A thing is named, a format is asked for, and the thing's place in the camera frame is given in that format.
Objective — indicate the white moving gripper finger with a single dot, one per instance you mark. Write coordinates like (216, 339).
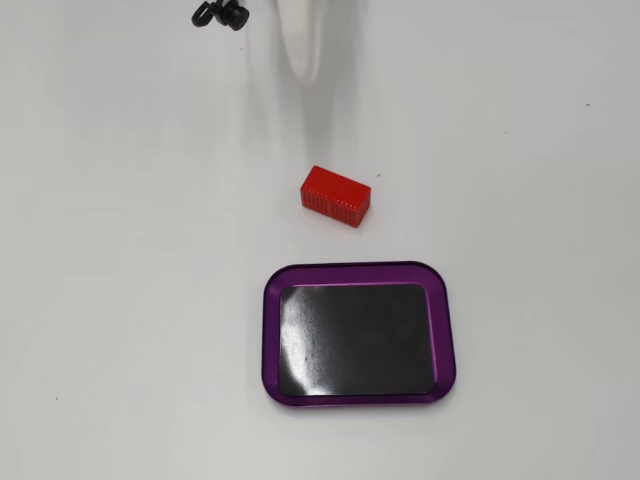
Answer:
(300, 45)

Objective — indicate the red studded block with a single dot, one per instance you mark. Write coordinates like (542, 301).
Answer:
(335, 197)

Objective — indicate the small black clip-on device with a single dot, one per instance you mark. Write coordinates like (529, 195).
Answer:
(227, 15)

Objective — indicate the purple metal tray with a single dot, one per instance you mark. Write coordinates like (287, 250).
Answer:
(271, 340)

